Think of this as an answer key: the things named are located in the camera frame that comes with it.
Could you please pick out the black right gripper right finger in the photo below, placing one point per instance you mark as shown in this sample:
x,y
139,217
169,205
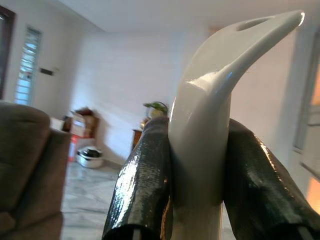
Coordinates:
x,y
260,195

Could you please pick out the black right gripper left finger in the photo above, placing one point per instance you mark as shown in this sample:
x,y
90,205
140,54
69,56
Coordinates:
x,y
140,190

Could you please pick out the brown wooden side cabinet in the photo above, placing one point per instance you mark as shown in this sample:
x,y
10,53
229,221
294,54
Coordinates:
x,y
137,140

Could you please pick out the white cooking pot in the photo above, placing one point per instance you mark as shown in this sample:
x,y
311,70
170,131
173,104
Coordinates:
x,y
90,157

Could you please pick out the stacked cardboard boxes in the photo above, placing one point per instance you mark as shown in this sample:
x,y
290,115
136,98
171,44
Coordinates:
x,y
82,130

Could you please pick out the green potted plant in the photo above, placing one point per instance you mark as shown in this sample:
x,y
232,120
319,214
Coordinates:
x,y
157,107

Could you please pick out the dark grey fabric sofa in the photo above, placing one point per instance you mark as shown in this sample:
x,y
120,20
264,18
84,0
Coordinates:
x,y
27,162

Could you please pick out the white louvred glass window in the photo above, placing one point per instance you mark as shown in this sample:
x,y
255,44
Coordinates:
x,y
27,65

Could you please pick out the black wall switch panel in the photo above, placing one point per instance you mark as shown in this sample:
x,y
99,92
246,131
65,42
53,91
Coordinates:
x,y
47,71

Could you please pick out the dark brown door frame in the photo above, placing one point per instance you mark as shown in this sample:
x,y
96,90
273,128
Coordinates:
x,y
6,50

